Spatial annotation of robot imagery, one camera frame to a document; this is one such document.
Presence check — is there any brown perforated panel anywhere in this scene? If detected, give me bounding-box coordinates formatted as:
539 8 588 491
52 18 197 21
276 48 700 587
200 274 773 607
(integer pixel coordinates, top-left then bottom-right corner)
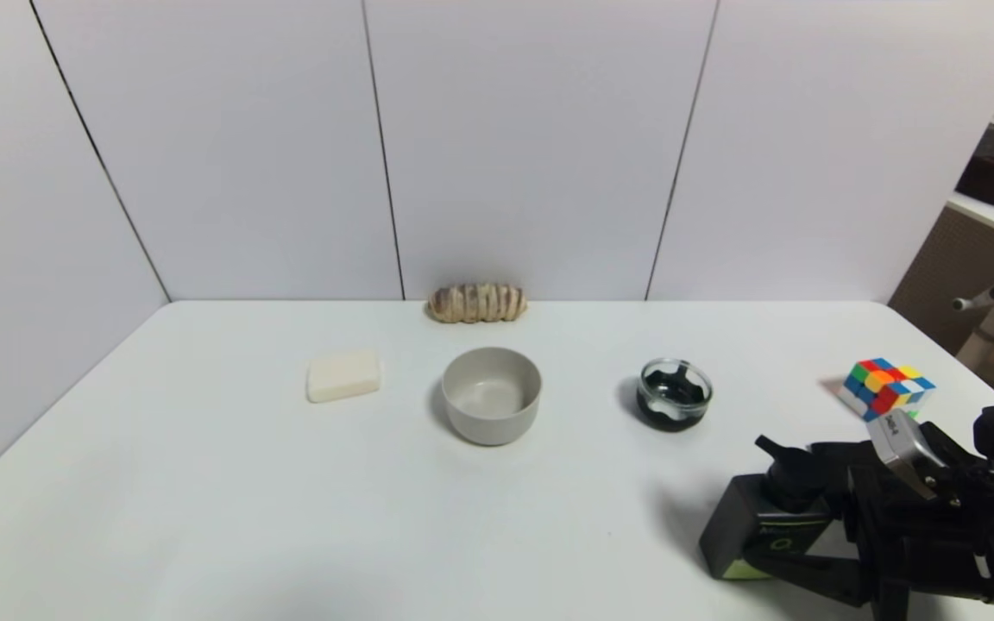
887 207 994 356

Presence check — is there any black zip pouch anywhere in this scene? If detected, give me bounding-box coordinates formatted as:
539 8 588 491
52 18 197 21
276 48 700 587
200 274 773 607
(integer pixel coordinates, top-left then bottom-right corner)
810 441 874 474

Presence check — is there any multicoloured puzzle cube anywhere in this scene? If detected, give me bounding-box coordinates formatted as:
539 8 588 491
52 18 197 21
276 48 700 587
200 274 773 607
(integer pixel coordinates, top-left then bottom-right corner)
838 358 936 423

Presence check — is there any grey-brown round bowl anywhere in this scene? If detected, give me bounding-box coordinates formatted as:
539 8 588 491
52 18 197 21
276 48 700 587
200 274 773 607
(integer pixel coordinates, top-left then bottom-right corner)
441 347 543 447

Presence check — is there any black pump bottle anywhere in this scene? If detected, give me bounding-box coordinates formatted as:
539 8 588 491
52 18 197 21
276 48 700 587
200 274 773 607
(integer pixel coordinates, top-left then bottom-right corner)
698 435 836 580

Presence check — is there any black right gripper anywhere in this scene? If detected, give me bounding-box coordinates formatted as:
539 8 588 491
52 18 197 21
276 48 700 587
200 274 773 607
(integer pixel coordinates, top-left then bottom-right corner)
741 439 981 621

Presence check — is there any glass jar with black contents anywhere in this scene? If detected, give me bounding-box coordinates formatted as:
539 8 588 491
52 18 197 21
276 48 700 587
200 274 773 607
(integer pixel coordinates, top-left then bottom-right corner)
636 358 713 432

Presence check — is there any braided bread loaf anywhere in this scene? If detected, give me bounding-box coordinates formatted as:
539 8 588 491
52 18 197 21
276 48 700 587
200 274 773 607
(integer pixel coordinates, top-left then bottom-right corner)
428 284 529 325

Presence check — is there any cream soap bar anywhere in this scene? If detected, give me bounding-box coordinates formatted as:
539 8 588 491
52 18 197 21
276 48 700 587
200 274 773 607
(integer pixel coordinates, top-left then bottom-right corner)
306 349 383 404

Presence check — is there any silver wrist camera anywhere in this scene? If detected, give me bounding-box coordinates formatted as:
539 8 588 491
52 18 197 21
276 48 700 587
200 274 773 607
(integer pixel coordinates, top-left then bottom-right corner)
865 409 952 502

